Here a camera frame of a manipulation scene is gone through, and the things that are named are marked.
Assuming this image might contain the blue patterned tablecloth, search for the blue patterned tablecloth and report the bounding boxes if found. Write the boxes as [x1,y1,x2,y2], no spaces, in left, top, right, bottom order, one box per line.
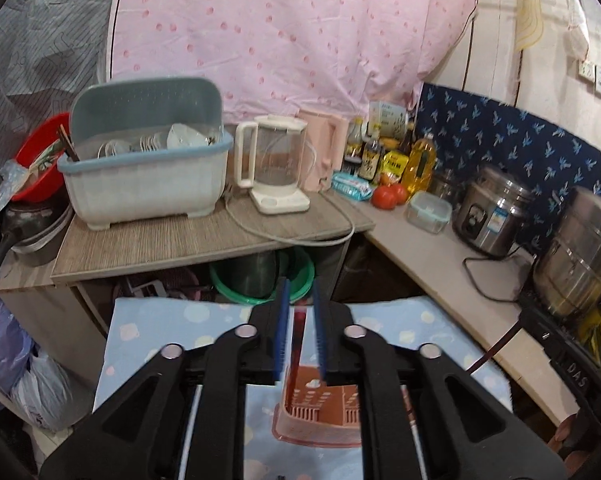
[92,294,515,480]

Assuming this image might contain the black induction cooker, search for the black induction cooker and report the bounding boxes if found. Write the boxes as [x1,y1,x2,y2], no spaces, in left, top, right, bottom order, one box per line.
[517,288,601,448]

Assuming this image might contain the pink perforated utensil holder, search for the pink perforated utensil holder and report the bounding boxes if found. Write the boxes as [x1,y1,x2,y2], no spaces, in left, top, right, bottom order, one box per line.
[272,365,361,448]

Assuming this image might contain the purple plastic bag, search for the purple plastic bag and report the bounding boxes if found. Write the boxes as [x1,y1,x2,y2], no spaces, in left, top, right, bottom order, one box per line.
[0,299,34,419]

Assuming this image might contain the green plastic basin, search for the green plastic basin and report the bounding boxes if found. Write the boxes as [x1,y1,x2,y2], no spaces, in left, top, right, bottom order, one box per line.
[209,247,315,306]

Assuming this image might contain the large steel steamer pot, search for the large steel steamer pot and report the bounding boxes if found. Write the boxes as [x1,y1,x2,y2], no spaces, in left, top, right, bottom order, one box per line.
[533,186,601,318]

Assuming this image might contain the silver rice cooker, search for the silver rice cooker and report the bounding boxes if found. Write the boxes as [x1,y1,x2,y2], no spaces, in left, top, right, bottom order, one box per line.
[453,165,533,259]

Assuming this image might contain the clear food container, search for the clear food container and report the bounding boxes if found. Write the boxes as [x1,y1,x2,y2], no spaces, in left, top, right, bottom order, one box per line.
[406,191,453,234]

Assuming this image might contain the black frying pan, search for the black frying pan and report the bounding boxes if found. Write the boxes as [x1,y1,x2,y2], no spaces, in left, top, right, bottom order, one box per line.
[0,198,69,266]

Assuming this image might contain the red tomato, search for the red tomato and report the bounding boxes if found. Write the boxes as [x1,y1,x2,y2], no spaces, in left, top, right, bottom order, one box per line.
[389,183,409,205]
[371,185,397,210]

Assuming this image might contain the blue wipes packet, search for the blue wipes packet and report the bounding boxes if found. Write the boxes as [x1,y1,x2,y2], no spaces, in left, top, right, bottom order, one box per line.
[331,171,373,202]

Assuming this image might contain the red plastic basin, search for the red plastic basin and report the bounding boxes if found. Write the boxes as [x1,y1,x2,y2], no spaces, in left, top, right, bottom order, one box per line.
[11,112,69,204]

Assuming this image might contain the cooking oil bottle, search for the cooking oil bottle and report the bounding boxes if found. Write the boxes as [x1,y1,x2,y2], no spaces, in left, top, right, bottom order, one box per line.
[401,133,437,198]

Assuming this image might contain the yellow seasoning packet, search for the yellow seasoning packet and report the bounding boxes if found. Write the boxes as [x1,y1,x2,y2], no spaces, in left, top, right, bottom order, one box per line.
[380,151,409,185]

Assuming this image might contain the dish drainer box with lid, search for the dish drainer box with lid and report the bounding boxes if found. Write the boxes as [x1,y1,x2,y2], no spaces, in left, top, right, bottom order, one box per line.
[58,77,233,231]

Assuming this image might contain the soy sauce bottle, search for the soy sauce bottle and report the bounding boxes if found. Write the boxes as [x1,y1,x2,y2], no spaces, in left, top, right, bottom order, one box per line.
[358,125,382,182]

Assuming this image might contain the navy floral cloth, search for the navy floral cloth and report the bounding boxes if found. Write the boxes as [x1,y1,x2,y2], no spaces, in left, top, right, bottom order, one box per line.
[415,84,601,254]

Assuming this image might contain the glass electric kettle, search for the glass electric kettle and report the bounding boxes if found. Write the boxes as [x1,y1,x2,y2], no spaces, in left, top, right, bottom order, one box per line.
[233,115,310,216]

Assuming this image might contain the white carton box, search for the white carton box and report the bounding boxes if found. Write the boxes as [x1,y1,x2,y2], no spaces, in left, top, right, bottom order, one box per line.
[368,101,408,139]

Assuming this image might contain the pink electric kettle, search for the pink electric kettle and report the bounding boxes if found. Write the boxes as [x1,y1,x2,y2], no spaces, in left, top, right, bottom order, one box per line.
[297,110,349,192]

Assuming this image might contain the grey striped cloth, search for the grey striped cloth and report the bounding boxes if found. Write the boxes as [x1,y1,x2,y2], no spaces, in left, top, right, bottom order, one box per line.
[0,0,112,182]

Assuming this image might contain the pink dotted curtain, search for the pink dotted curtain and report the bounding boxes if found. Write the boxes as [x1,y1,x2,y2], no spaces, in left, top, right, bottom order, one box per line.
[105,0,479,122]

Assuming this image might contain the black power cable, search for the black power cable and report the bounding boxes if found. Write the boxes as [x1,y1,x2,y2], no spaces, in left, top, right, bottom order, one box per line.
[462,244,532,304]

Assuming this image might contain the white kettle cable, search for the white kettle cable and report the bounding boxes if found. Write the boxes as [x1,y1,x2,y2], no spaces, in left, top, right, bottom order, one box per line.
[222,192,357,248]

